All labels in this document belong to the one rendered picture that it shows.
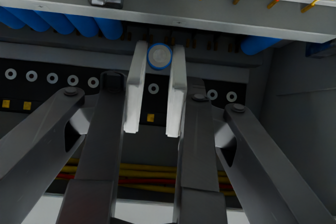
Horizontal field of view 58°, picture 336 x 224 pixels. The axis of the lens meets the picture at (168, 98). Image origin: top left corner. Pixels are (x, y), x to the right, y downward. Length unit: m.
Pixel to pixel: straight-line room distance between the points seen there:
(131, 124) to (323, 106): 0.15
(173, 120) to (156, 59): 0.06
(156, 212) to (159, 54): 0.10
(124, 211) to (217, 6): 0.13
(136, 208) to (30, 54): 0.20
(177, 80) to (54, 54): 0.19
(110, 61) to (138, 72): 0.16
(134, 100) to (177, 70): 0.03
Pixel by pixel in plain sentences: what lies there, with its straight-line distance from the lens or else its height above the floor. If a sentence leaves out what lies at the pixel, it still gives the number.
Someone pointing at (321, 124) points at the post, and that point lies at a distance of 0.26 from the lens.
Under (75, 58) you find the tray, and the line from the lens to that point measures 0.32.
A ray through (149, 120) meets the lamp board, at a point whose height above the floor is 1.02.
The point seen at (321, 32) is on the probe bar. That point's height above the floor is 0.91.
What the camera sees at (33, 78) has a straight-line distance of 0.33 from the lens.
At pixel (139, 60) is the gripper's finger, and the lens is 0.17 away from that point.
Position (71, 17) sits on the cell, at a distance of 0.23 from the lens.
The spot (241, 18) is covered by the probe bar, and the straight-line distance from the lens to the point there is 0.19.
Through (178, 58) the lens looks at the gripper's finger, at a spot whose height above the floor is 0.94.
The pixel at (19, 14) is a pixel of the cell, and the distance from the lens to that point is 0.25.
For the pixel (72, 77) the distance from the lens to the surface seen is 0.32.
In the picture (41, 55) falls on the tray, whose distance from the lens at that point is 0.33.
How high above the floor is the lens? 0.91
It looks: 17 degrees up
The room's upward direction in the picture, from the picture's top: 173 degrees counter-clockwise
